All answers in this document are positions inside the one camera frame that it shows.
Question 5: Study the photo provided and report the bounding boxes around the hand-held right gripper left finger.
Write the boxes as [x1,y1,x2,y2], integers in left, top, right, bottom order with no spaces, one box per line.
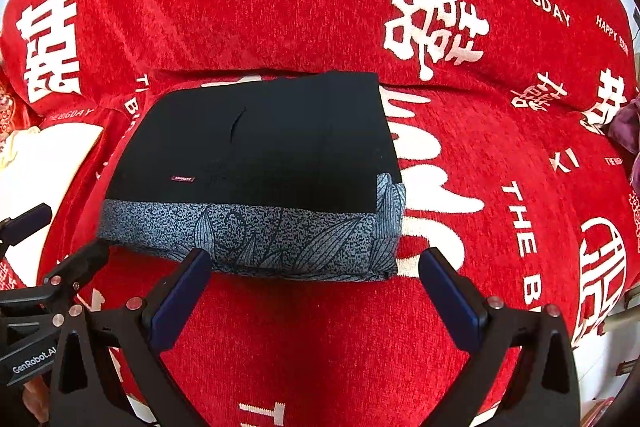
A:
[49,248,213,427]

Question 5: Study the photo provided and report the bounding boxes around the purple cloth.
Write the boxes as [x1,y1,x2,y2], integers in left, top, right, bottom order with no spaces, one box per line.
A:
[607,99,640,195]

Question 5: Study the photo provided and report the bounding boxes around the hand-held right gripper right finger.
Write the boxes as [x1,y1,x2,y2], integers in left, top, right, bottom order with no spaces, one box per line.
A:
[418,248,581,427]

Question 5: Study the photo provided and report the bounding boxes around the cream cloth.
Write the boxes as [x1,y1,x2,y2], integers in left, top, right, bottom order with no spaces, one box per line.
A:
[0,124,41,172]

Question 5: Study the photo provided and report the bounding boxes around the red printed blanket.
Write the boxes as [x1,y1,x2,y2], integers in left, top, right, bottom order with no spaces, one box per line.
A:
[0,0,640,427]

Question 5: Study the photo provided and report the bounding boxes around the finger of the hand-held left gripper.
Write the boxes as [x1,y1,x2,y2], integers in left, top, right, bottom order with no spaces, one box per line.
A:
[0,203,54,254]
[0,241,111,333]

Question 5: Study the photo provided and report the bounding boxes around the black pants with grey trim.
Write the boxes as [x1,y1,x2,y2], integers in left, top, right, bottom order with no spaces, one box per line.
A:
[96,71,408,282]

